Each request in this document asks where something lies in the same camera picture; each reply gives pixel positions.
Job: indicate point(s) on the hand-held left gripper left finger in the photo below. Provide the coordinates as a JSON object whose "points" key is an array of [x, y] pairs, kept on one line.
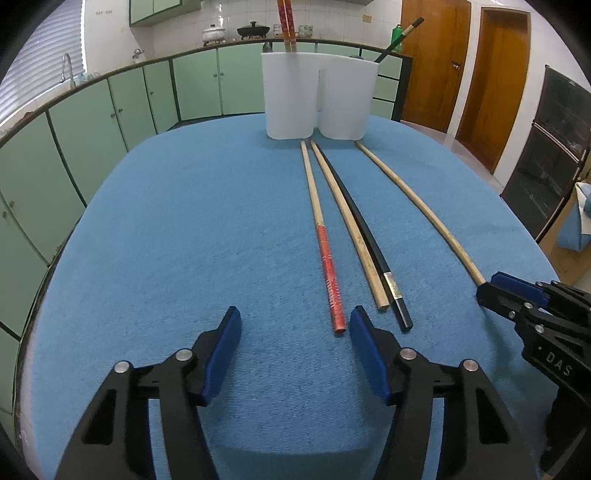
{"points": [[224, 355]]}

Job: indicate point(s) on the plain bamboo chopstick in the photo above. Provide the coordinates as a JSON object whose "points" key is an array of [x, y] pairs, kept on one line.
{"points": [[415, 184], [355, 240]]}

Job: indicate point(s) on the wooden door with knob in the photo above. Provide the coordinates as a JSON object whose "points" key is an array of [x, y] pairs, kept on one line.
{"points": [[434, 69]]}

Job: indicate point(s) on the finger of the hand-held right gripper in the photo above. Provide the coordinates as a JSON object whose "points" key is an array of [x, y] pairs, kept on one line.
{"points": [[498, 300], [512, 284]]}

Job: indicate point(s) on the white double utensil holder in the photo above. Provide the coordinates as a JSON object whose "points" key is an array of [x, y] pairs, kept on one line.
{"points": [[291, 92]]}

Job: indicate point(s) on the green wall cabinets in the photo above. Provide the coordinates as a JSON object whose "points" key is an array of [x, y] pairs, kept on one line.
{"points": [[152, 9]]}

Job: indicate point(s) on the light blue cloth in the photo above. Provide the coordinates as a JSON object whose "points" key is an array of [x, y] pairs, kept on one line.
{"points": [[577, 221]]}

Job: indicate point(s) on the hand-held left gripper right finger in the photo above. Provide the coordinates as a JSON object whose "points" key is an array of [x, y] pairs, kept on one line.
{"points": [[369, 355]]}

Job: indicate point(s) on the green bottle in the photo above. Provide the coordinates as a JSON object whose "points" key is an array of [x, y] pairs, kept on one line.
{"points": [[396, 39]]}

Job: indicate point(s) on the black wok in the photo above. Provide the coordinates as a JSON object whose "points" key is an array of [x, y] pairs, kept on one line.
{"points": [[253, 31]]}

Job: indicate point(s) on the metal sink faucet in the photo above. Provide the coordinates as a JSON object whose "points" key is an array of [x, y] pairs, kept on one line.
{"points": [[68, 57]]}

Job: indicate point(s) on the blue table mat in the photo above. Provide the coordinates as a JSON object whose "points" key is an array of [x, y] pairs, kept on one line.
{"points": [[184, 230]]}

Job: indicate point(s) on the small kettle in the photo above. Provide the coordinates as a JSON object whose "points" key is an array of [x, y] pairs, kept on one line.
{"points": [[137, 55]]}

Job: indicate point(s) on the white window blind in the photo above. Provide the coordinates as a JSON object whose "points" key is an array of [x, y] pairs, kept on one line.
{"points": [[46, 60]]}

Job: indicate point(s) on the silver pot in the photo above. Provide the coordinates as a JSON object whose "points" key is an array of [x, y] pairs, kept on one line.
{"points": [[214, 34]]}

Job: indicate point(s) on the plain wooden door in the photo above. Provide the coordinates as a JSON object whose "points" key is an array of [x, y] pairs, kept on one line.
{"points": [[503, 92]]}

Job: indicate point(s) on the dark glass-front cabinet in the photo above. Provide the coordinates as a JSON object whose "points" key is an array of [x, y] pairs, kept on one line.
{"points": [[549, 161]]}

